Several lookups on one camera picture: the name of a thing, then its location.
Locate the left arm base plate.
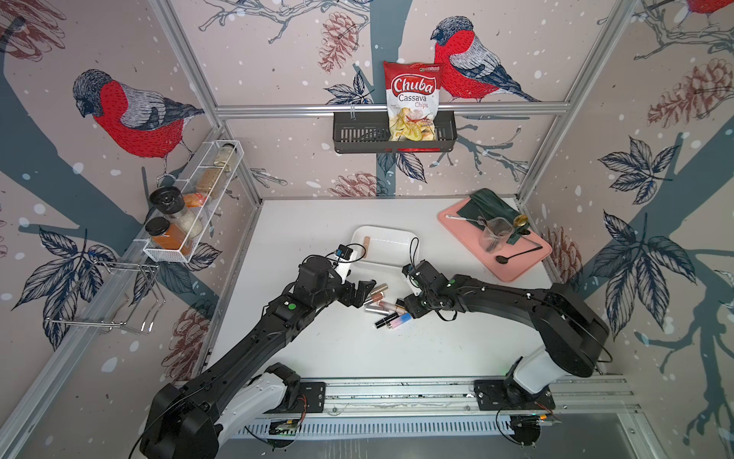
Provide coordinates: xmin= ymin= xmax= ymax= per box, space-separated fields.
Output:
xmin=285 ymin=381 xmax=327 ymax=414

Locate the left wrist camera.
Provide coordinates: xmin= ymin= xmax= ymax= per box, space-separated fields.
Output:
xmin=334 ymin=244 xmax=354 ymax=283

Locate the orange spice jar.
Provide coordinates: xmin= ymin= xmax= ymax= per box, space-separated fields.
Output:
xmin=145 ymin=217 xmax=191 ymax=254

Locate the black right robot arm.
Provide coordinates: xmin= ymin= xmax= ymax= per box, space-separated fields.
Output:
xmin=401 ymin=260 xmax=610 ymax=407

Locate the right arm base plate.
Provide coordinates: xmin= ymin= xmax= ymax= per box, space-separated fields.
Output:
xmin=472 ymin=378 xmax=555 ymax=411

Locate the silver lipstick tube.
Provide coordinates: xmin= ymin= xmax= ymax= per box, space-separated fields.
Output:
xmin=364 ymin=305 xmax=391 ymax=317

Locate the black gold-band lipstick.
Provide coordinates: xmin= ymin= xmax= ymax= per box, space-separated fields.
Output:
xmin=375 ymin=313 xmax=401 ymax=329

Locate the white plastic storage box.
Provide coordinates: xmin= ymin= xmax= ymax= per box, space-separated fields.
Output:
xmin=351 ymin=226 xmax=418 ymax=268

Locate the white handle utensil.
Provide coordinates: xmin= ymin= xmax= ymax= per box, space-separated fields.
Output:
xmin=445 ymin=214 xmax=486 ymax=225

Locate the clear plastic cup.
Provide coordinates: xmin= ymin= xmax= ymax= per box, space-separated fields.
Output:
xmin=479 ymin=217 xmax=513 ymax=254

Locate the red cassava chips bag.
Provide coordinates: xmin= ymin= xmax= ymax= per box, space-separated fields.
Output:
xmin=383 ymin=62 xmax=443 ymax=140

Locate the pink rectangular tray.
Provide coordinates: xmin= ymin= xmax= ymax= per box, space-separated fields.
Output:
xmin=438 ymin=198 xmax=552 ymax=282

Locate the gold spoon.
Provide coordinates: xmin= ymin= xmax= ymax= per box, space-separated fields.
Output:
xmin=512 ymin=214 xmax=531 ymax=236

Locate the black spoon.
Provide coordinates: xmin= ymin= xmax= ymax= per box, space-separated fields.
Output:
xmin=495 ymin=246 xmax=543 ymax=265

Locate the beige lipstick tube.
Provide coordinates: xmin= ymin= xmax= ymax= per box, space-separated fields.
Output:
xmin=362 ymin=236 xmax=371 ymax=259

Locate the metal wire hook rack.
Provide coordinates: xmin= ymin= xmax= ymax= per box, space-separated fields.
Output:
xmin=44 ymin=261 xmax=166 ymax=335

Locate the pink clear lip gloss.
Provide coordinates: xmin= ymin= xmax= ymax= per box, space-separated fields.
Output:
xmin=378 ymin=300 xmax=406 ymax=315

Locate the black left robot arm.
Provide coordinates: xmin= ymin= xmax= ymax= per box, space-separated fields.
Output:
xmin=133 ymin=256 xmax=377 ymax=458

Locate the black lid spice jar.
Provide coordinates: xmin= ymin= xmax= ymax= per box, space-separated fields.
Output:
xmin=149 ymin=187 xmax=204 ymax=238

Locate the white wire spice rack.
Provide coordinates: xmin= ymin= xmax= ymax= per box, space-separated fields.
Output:
xmin=143 ymin=140 xmax=243 ymax=265

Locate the pink blue lipstick tube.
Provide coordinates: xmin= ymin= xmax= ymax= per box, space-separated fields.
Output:
xmin=387 ymin=314 xmax=412 ymax=329

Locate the dark green folded cloth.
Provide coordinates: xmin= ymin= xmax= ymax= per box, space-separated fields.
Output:
xmin=456 ymin=189 xmax=521 ymax=245

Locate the tan cap lip gloss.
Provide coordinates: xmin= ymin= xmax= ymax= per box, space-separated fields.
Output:
xmin=369 ymin=284 xmax=388 ymax=296

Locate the black wall basket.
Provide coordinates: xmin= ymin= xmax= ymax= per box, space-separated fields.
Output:
xmin=333 ymin=111 xmax=458 ymax=154

